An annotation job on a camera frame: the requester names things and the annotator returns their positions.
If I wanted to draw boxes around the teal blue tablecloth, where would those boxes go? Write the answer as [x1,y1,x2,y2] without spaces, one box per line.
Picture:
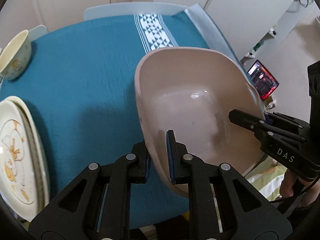
[0,12,211,230]

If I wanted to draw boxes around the tablet with red screen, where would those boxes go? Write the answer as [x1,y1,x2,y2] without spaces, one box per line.
[247,60,279,101]

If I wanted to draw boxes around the pink square bowl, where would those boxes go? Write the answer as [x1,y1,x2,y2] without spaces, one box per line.
[134,47,264,197]

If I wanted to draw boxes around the white refrigerator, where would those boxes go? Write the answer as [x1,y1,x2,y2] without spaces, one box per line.
[155,0,294,59]

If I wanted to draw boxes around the black cable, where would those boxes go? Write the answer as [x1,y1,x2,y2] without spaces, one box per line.
[269,179,316,204]

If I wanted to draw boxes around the plain white plate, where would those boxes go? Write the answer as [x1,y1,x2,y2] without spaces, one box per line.
[5,95,50,206]

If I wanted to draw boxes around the white plate with duck print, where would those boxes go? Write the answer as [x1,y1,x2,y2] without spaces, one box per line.
[1,100,44,222]

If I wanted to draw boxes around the cream yellow bowl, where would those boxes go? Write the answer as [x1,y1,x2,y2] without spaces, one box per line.
[0,30,31,80]

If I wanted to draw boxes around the green striped bedsheet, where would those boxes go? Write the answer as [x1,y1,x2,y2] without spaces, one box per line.
[245,157,287,201]

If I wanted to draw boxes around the person's right hand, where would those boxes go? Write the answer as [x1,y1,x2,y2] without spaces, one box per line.
[279,169,318,208]

